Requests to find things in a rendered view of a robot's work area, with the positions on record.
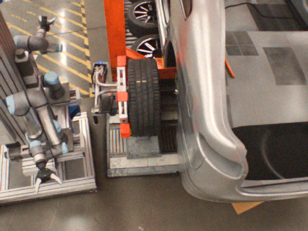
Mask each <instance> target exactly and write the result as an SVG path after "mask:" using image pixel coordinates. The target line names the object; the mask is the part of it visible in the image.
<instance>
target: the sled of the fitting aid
mask: <svg viewBox="0 0 308 231"><path fill-rule="evenodd" d="M125 144H126V159H127V160H132V159H140V158H155V157H162V148H161V138H160V134H159V136H158V145H159V154H152V155H137V156H135V155H129V139H128V137H125Z"/></svg>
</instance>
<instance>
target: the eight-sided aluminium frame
mask: <svg viewBox="0 0 308 231"><path fill-rule="evenodd" d="M125 71H126V67H117V80H118V86H117V91H118V92H126V91H127V88H126V87H127V84H126V79H125ZM121 74H123V85H120V78H121ZM123 109H124V112H123ZM119 120H120V123H121V124H128V123H129V122H128V106H127V102H124V107H122V103H121V102H119ZM123 120H125V122H124V121H123Z"/></svg>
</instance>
